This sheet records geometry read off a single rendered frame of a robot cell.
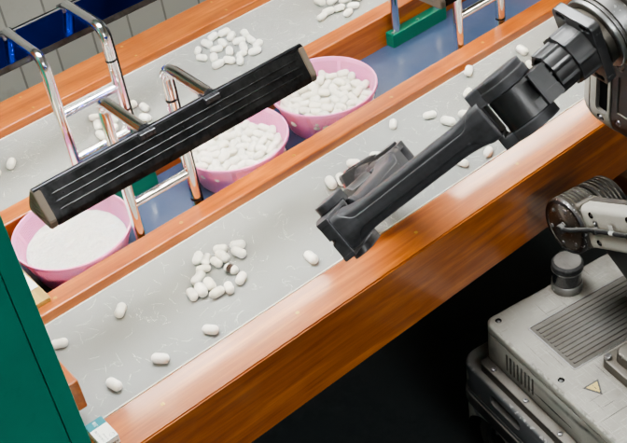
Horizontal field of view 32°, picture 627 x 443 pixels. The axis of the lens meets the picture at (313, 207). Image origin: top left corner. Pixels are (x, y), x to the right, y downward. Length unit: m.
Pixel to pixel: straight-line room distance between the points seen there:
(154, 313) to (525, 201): 0.83
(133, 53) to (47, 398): 1.46
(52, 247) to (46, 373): 0.80
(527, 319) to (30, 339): 1.21
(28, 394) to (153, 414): 0.36
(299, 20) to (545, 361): 1.22
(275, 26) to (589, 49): 1.55
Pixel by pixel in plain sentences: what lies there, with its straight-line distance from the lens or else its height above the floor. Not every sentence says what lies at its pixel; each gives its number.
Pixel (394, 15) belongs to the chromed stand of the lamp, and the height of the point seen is 0.77.
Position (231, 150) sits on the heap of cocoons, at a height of 0.74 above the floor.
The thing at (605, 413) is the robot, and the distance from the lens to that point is 2.31.
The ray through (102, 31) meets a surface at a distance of 2.45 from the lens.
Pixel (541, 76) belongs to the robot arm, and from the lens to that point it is 1.63.
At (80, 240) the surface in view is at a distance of 2.48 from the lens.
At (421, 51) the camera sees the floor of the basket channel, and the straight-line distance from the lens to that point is 2.99.
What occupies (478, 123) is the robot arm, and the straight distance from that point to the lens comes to 1.65.
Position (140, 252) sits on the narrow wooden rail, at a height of 0.76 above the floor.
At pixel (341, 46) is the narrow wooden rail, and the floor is 0.75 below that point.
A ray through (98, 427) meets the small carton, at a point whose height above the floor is 0.78.
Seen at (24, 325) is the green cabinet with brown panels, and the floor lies 1.17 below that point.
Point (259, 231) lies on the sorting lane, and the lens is 2.36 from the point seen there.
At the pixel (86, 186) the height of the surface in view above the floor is 1.08.
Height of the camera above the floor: 2.25
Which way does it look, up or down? 39 degrees down
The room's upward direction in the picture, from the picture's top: 9 degrees counter-clockwise
